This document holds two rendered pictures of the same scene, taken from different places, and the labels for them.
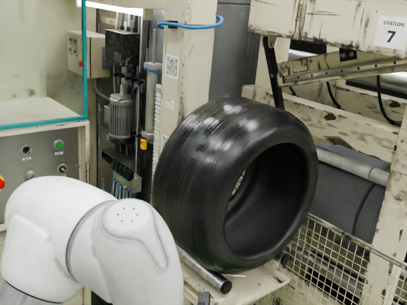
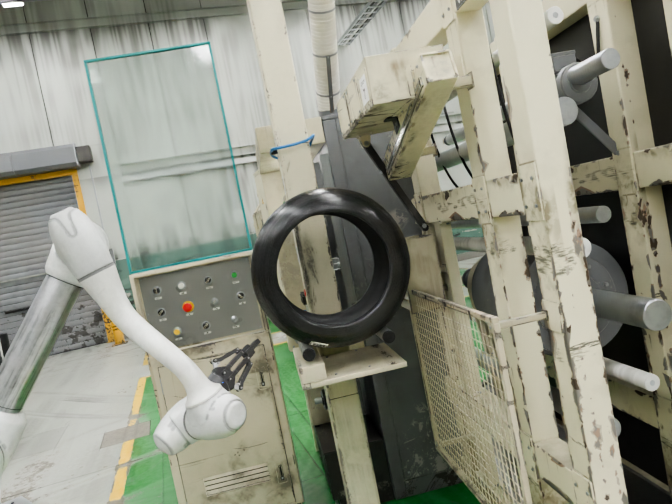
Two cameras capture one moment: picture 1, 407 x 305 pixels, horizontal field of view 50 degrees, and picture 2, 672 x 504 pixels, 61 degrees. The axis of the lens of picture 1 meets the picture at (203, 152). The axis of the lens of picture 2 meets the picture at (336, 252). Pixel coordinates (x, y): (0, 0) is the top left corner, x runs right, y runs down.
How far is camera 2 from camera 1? 142 cm
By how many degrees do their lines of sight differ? 37
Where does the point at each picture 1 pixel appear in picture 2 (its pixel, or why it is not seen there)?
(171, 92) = not seen: hidden behind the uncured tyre
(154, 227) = (68, 214)
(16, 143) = (199, 275)
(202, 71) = (305, 182)
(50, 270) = (54, 258)
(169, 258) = (77, 230)
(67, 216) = not seen: hidden behind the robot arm
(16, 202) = not seen: hidden behind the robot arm
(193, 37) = (287, 155)
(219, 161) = (264, 233)
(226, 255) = (294, 318)
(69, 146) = (243, 275)
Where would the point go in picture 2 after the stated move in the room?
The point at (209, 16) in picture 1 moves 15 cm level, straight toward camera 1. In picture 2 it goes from (299, 136) to (275, 135)
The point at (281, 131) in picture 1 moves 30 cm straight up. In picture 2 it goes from (322, 202) to (304, 113)
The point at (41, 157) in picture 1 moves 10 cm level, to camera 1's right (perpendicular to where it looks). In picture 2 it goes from (221, 285) to (237, 283)
